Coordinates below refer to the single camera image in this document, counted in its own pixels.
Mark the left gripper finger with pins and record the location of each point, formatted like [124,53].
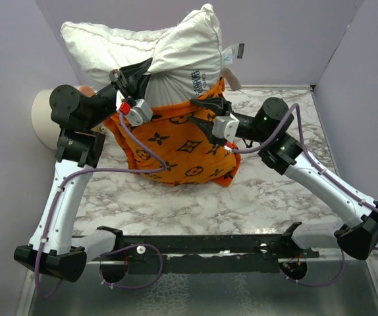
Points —
[142,86]
[132,73]

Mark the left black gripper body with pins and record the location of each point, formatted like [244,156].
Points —
[104,101]

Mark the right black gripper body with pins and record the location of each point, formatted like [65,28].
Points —
[251,132]

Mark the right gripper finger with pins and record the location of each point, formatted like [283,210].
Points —
[206,127]
[219,105]

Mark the orange patterned pillowcase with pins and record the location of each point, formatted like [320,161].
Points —
[189,157]

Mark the white pillow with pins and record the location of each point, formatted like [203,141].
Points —
[187,58]

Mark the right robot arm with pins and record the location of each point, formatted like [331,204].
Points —
[356,232]

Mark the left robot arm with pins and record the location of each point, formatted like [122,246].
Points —
[51,250]

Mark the white cylinder with pegs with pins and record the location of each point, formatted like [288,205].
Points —
[46,130]

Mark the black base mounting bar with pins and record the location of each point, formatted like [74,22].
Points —
[194,254]

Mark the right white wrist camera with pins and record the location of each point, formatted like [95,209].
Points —
[224,131]

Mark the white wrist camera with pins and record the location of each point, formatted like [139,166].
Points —
[224,131]
[136,111]

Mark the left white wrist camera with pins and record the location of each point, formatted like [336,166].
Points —
[136,111]

